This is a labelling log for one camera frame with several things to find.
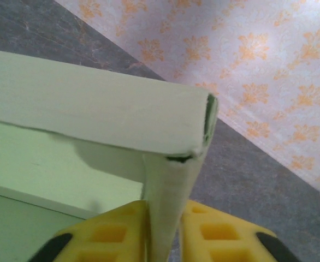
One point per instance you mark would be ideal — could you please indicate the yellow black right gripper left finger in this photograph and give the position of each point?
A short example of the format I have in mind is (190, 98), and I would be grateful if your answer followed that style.
(108, 234)

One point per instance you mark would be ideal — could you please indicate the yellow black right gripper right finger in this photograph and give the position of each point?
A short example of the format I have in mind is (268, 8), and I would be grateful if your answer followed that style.
(217, 237)

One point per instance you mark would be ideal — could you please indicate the light green paper box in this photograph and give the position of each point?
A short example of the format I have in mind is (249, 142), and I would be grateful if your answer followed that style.
(94, 109)

